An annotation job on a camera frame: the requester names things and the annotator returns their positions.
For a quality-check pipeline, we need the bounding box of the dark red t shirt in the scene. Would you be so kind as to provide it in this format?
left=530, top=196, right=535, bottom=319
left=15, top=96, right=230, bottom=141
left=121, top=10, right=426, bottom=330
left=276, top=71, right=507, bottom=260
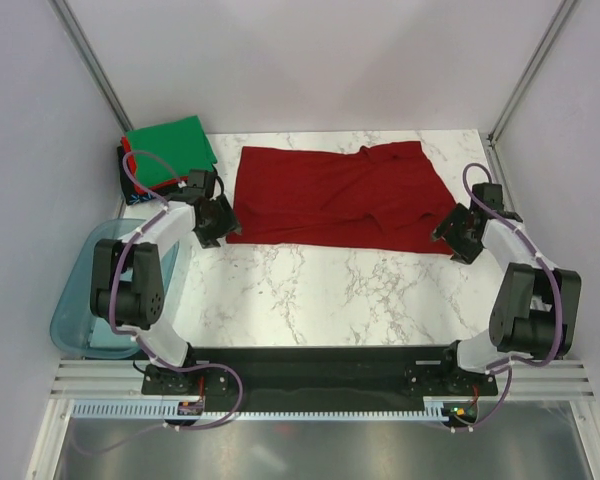
left=227, top=141, right=456, bottom=255

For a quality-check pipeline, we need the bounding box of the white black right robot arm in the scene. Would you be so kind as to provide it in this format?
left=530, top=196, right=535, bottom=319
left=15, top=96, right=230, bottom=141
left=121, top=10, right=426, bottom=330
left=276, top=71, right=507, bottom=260
left=431, top=182, right=582, bottom=394

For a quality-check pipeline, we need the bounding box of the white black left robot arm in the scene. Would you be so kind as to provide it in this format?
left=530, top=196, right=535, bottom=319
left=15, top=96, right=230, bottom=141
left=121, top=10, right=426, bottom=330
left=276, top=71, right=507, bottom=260
left=90, top=169, right=241, bottom=393

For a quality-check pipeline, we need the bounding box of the folded green t shirt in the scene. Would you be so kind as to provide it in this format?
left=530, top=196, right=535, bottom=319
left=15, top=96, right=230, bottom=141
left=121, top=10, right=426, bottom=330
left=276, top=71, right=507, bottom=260
left=124, top=116, right=217, bottom=179

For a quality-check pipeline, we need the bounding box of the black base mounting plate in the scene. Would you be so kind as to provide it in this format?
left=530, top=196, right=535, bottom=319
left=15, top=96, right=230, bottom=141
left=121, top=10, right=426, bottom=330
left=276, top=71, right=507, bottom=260
left=141, top=345, right=498, bottom=413

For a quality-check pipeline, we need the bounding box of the clear blue plastic bin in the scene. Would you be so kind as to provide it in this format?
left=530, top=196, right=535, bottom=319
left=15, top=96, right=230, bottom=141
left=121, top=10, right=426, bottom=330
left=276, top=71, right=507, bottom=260
left=50, top=218, right=186, bottom=363

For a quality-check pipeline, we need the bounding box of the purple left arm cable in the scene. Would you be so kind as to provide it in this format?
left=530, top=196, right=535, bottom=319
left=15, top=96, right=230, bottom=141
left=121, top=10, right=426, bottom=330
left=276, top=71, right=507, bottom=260
left=72, top=151, right=246, bottom=456

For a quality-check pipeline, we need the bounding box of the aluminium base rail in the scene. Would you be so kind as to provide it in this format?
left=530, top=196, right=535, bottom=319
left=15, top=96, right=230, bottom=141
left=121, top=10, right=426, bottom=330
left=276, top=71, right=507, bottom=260
left=50, top=360, right=594, bottom=401

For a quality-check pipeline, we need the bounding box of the white slotted cable duct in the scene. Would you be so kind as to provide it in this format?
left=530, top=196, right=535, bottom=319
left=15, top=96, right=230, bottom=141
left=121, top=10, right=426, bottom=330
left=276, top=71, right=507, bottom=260
left=71, top=400, right=477, bottom=422

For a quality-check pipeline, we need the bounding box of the right aluminium frame post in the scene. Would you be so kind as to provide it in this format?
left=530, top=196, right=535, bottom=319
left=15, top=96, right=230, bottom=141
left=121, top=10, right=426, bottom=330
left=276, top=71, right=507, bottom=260
left=484, top=0, right=580, bottom=149

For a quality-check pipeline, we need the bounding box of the aluminium frame post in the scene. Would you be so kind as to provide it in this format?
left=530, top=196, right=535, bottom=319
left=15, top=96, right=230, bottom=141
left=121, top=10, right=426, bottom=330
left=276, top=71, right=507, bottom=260
left=49, top=0, right=133, bottom=131
left=484, top=0, right=580, bottom=149

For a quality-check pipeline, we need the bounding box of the left aluminium frame post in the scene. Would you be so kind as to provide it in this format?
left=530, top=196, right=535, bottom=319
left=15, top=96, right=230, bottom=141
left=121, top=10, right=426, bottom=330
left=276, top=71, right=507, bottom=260
left=49, top=0, right=133, bottom=131

